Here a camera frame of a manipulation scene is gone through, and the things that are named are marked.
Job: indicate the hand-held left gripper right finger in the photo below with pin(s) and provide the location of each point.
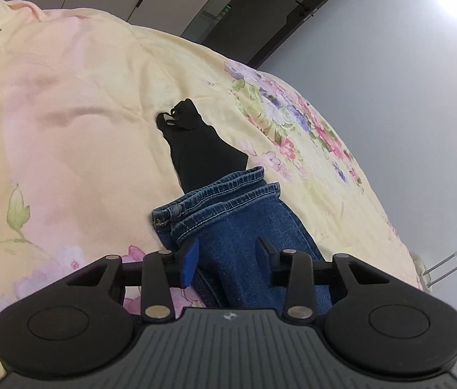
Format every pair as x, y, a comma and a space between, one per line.
263, 260

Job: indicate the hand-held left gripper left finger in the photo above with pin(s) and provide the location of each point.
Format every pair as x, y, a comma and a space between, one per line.
190, 262

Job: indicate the blue denim pants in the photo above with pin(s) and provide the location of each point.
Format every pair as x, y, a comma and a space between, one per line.
236, 243

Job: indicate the black cloth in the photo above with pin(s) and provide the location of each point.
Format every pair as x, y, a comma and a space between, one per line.
200, 150

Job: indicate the floral blanket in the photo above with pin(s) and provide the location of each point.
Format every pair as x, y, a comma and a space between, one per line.
70, 129

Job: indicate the cream suitcase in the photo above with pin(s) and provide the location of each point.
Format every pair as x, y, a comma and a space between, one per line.
443, 269

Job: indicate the dark door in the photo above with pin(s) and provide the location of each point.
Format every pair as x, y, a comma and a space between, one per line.
293, 20

